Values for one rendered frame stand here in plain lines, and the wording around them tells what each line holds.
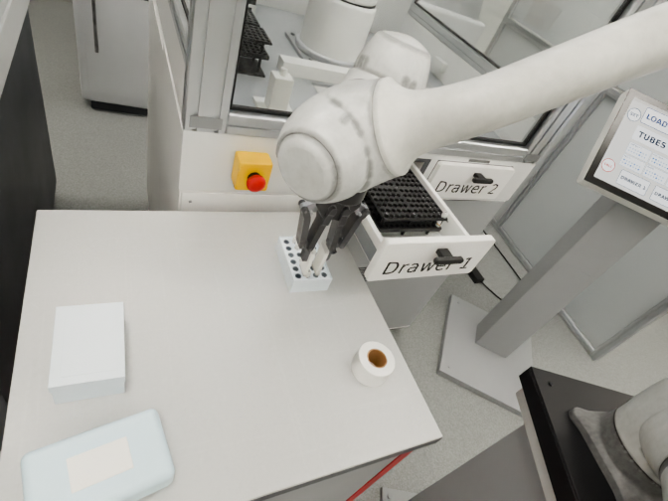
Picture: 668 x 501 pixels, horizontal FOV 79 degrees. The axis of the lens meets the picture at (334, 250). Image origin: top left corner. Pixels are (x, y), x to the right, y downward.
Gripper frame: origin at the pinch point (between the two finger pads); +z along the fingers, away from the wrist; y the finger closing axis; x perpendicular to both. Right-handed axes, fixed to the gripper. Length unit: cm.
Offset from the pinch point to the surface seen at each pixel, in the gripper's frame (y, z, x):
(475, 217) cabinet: 70, 12, 27
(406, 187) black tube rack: 27.8, -5.7, 17.2
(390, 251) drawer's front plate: 12.6, -6.3, -4.3
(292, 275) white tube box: -3.2, 4.5, -0.3
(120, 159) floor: -36, 85, 147
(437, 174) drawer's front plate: 42.3, -5.3, 24.5
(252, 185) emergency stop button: -9.1, -3.4, 17.5
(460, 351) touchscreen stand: 102, 81, 13
